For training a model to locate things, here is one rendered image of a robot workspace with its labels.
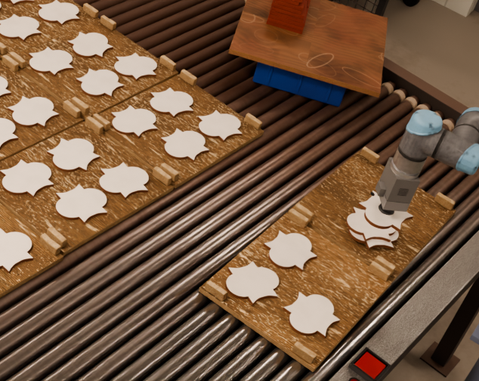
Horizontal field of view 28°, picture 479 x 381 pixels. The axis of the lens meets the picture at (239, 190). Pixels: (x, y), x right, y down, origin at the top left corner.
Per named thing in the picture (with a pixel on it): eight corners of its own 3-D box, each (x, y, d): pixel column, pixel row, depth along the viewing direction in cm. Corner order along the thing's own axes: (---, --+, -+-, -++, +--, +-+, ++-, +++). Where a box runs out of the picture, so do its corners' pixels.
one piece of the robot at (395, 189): (382, 143, 235) (362, 191, 245) (390, 166, 228) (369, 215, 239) (418, 147, 237) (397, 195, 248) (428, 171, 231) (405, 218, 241)
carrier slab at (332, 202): (454, 214, 284) (456, 210, 283) (391, 283, 255) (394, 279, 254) (356, 154, 295) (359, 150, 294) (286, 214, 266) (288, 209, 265)
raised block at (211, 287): (226, 298, 235) (228, 292, 233) (222, 302, 233) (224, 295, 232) (207, 285, 237) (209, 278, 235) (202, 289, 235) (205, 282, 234)
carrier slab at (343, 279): (390, 285, 254) (392, 280, 253) (313, 373, 226) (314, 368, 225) (285, 216, 265) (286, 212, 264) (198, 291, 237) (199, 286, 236)
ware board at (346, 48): (386, 22, 341) (387, 17, 340) (378, 97, 302) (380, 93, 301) (253, -18, 340) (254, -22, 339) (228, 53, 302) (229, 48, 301)
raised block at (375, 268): (389, 279, 254) (392, 271, 252) (385, 282, 252) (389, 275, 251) (370, 267, 255) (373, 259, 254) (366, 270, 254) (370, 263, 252)
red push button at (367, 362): (384, 369, 232) (387, 365, 231) (372, 382, 228) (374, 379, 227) (365, 354, 234) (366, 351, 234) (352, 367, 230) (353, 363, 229)
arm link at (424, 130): (442, 132, 221) (409, 117, 222) (425, 168, 228) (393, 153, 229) (450, 117, 226) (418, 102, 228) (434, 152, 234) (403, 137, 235)
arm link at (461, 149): (493, 135, 228) (451, 116, 230) (483, 158, 220) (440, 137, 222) (480, 160, 233) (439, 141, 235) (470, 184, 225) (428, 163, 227)
